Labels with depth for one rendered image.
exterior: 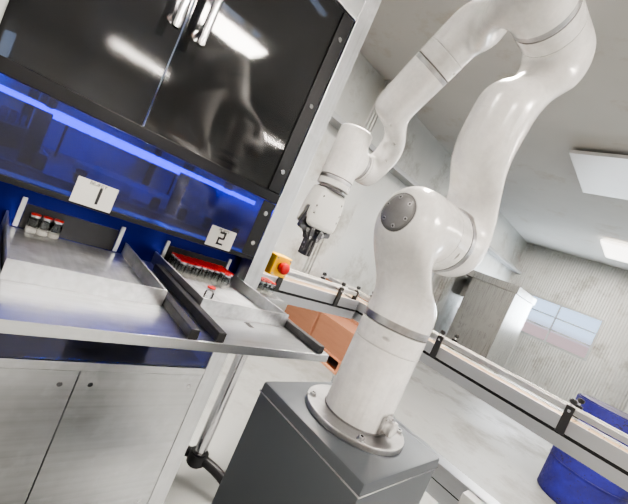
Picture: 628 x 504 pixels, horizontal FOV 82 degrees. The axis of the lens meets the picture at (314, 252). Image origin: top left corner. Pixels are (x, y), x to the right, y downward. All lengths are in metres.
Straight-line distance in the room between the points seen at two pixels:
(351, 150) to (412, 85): 0.19
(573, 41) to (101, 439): 1.41
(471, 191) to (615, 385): 9.89
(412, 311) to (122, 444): 0.99
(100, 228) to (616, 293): 10.35
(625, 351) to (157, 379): 9.98
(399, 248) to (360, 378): 0.23
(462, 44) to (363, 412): 0.71
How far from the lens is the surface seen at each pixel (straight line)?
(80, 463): 1.33
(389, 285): 0.62
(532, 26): 0.73
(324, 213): 0.88
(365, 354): 0.64
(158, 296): 0.80
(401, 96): 0.86
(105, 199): 0.98
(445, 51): 0.86
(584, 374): 10.53
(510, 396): 1.49
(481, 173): 0.67
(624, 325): 10.55
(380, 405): 0.66
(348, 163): 0.89
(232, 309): 0.88
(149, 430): 1.34
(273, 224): 1.18
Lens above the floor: 1.14
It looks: 2 degrees down
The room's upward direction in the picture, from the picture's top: 24 degrees clockwise
